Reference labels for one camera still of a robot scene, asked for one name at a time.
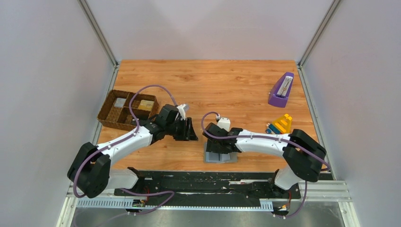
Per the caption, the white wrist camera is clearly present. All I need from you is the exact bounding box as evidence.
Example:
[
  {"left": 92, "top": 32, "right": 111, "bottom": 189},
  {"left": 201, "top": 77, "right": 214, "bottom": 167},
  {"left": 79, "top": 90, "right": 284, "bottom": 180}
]
[
  {"left": 177, "top": 104, "right": 189, "bottom": 120},
  {"left": 216, "top": 115, "right": 231, "bottom": 131}
]

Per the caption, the gold card in basket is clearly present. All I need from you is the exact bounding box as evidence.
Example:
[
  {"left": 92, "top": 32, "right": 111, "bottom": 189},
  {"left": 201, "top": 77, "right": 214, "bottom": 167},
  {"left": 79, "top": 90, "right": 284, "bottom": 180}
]
[{"left": 138, "top": 100, "right": 155, "bottom": 111}]

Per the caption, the silver card in basket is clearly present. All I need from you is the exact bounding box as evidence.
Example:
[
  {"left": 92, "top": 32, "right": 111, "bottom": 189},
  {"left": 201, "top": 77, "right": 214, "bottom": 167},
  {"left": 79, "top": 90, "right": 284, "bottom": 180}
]
[{"left": 114, "top": 97, "right": 126, "bottom": 108}]

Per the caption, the colourful toy block vehicle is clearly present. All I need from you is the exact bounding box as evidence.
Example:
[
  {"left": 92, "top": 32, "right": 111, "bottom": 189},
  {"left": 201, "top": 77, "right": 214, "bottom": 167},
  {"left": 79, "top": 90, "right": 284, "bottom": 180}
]
[{"left": 266, "top": 114, "right": 293, "bottom": 134}]

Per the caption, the grey card holder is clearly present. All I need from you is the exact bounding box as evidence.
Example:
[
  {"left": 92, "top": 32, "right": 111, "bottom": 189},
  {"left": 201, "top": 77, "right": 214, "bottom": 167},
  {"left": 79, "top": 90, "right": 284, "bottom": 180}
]
[{"left": 204, "top": 141, "right": 238, "bottom": 164}]

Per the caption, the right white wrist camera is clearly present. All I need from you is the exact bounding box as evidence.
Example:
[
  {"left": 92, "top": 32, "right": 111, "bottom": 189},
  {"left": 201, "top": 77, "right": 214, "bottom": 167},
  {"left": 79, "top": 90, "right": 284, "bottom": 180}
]
[{"left": 216, "top": 115, "right": 231, "bottom": 131}]

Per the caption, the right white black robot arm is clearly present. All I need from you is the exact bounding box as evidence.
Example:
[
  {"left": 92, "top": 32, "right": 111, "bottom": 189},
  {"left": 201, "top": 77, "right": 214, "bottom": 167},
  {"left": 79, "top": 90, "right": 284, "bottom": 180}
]
[{"left": 203, "top": 123, "right": 328, "bottom": 190}]

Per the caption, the brown woven divided basket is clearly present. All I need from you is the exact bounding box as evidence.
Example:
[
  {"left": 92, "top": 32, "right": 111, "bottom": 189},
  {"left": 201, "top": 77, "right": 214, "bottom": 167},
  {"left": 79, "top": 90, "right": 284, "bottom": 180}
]
[{"left": 97, "top": 90, "right": 159, "bottom": 131}]

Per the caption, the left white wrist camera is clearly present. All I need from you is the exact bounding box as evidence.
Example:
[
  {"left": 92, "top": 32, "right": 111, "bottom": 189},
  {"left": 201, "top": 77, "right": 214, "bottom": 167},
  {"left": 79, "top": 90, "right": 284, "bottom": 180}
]
[{"left": 177, "top": 104, "right": 189, "bottom": 120}]

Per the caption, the white slotted cable duct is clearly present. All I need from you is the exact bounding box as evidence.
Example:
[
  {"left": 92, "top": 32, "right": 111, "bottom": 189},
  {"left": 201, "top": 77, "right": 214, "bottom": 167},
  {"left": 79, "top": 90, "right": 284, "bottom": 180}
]
[{"left": 76, "top": 197, "right": 274, "bottom": 212}]

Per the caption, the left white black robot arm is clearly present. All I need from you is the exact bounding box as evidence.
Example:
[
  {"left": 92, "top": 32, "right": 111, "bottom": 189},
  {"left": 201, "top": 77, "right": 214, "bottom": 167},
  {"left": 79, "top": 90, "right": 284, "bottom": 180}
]
[{"left": 67, "top": 104, "right": 198, "bottom": 198}]

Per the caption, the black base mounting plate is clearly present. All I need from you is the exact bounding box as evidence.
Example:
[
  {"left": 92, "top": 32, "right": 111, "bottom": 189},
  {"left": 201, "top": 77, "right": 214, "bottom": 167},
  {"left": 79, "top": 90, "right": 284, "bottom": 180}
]
[{"left": 114, "top": 171, "right": 301, "bottom": 206}]

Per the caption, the purple metronome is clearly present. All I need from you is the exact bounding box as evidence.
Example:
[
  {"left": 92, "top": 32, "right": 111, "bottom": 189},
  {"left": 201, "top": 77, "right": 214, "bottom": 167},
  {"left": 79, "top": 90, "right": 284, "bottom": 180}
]
[{"left": 268, "top": 72, "right": 294, "bottom": 108}]

